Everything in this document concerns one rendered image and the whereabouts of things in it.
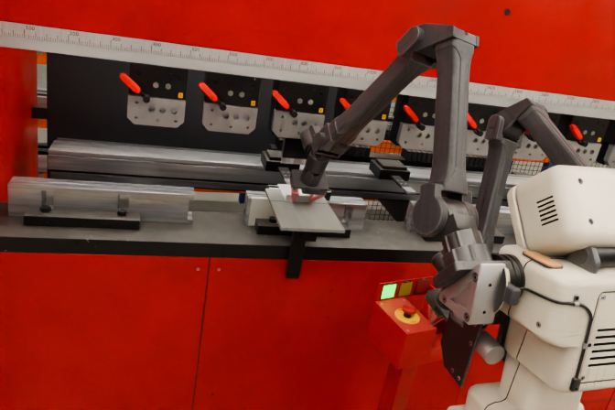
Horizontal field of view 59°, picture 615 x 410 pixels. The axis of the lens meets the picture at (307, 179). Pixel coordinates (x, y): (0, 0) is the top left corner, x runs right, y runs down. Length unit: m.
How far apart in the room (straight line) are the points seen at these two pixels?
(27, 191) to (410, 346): 1.13
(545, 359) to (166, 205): 1.08
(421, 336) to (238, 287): 0.55
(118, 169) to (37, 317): 0.51
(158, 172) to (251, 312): 0.56
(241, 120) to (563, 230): 0.91
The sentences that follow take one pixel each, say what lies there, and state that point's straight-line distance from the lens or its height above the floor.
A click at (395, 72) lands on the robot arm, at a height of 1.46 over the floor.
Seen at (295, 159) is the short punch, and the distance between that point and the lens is 1.66.
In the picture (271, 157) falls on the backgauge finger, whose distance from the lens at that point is 1.84.
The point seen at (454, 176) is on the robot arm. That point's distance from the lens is 1.06.
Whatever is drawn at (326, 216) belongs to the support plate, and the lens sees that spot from 1.54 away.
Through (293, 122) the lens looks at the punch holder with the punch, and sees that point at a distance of 1.59.
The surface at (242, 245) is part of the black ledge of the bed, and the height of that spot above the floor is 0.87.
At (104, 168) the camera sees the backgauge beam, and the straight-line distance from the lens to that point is 1.88.
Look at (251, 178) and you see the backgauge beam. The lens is 1.90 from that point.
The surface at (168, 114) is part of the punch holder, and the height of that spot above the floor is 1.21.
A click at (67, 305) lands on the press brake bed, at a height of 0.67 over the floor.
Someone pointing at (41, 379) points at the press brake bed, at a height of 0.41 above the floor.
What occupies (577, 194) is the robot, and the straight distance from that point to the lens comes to 1.03.
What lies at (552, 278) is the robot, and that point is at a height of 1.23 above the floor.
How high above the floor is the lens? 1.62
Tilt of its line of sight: 20 degrees down
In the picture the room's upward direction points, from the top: 10 degrees clockwise
